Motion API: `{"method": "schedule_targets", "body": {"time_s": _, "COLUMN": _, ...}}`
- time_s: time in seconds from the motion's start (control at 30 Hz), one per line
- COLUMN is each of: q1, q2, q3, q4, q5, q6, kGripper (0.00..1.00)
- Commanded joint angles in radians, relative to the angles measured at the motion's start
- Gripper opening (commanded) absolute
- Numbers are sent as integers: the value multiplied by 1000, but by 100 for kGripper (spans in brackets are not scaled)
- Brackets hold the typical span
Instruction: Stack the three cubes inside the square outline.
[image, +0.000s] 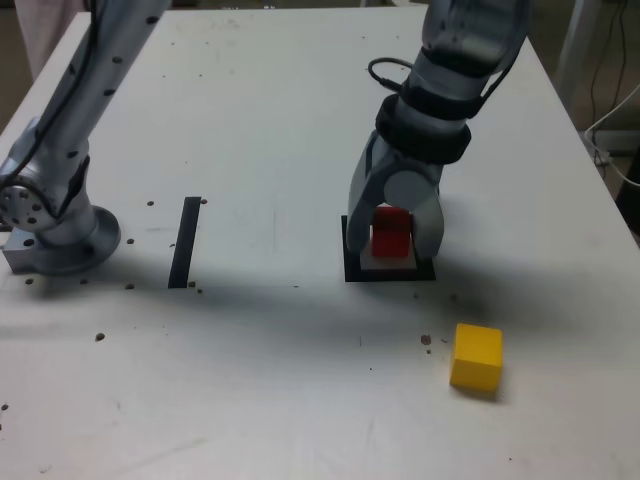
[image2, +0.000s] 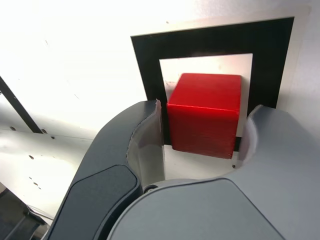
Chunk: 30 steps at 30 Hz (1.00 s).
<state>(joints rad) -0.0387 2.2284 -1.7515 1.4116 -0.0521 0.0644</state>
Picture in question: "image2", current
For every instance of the red cube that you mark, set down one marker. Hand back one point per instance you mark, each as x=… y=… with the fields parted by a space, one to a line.
x=202 y=120

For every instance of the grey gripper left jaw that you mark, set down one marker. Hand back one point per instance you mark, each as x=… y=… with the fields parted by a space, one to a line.
x=105 y=162

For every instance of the black tape square outline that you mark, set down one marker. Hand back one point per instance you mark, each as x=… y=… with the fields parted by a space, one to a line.
x=212 y=37

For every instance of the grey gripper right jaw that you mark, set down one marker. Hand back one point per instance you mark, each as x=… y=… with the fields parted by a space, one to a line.
x=225 y=212

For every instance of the black tape strip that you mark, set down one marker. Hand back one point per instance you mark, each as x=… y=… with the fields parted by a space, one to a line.
x=17 y=105

